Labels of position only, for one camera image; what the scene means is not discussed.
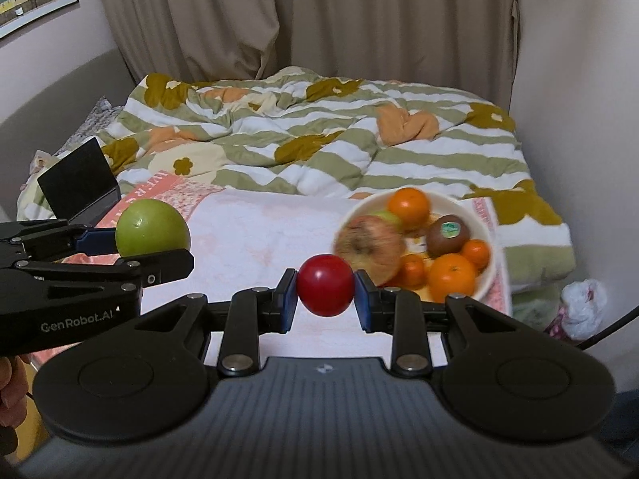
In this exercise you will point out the black laptop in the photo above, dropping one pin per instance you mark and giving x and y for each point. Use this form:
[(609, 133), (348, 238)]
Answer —
[(75, 179)]

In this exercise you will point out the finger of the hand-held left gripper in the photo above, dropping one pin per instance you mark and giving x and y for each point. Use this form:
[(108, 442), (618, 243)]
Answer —
[(95, 241), (164, 267)]

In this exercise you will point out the person's left hand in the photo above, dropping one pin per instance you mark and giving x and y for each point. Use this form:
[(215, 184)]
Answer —
[(11, 384)]

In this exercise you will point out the red tomato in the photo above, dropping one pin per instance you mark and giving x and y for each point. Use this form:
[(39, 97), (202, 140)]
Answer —
[(325, 284)]

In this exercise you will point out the large reddish apple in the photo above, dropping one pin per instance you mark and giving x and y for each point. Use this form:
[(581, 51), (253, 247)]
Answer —
[(369, 249)]

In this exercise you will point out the beige curtain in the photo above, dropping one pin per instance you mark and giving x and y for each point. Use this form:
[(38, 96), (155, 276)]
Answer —
[(349, 20)]

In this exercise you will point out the grey headboard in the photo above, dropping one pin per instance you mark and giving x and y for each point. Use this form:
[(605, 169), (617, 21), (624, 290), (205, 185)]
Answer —
[(40, 105)]

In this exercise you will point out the large orange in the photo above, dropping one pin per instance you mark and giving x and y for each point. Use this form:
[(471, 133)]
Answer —
[(452, 277)]

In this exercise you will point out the white and pink towel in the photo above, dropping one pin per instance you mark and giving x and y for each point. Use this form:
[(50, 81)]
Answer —
[(259, 229)]

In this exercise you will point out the grey floral pillow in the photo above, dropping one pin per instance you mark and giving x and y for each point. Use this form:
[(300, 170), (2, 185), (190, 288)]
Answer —
[(95, 119)]

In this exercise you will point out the cream plate with yellow pattern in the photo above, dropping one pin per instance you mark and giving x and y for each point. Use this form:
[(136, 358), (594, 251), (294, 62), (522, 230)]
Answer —
[(464, 214)]

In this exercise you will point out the small orange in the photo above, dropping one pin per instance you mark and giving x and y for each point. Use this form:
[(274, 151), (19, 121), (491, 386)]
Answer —
[(477, 253), (413, 270)]

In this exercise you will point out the white plastic bag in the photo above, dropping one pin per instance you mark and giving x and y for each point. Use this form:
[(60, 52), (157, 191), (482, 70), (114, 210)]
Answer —
[(581, 304)]

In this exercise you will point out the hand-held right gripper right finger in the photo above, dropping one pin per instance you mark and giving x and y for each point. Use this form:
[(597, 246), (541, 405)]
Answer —
[(363, 302)]

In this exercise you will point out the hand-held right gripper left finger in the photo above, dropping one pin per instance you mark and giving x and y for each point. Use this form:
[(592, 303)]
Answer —
[(287, 302)]

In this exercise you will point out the brown kiwi with green sticker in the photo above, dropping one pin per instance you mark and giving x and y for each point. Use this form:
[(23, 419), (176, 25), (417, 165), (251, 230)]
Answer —
[(444, 247)]

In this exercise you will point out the green striped floral quilt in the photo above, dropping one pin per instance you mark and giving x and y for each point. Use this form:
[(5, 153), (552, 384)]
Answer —
[(324, 159)]

